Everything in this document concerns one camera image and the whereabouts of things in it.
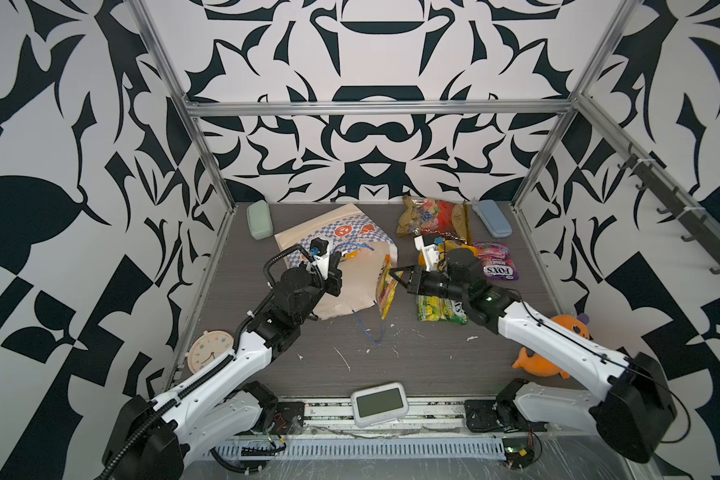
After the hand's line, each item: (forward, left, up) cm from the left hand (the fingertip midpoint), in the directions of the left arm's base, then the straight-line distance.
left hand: (339, 248), depth 74 cm
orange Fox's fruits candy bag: (-7, -11, -8) cm, 15 cm away
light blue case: (+30, -55, -24) cm, 67 cm away
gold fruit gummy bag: (+30, -31, -22) cm, 48 cm away
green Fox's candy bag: (-5, -26, -24) cm, 36 cm away
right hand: (-6, -13, -3) cm, 14 cm away
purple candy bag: (+11, -51, -23) cm, 57 cm away
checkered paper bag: (+1, -6, -2) cm, 6 cm away
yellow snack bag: (+16, -34, -21) cm, 43 cm away
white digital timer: (-30, -9, -23) cm, 39 cm away
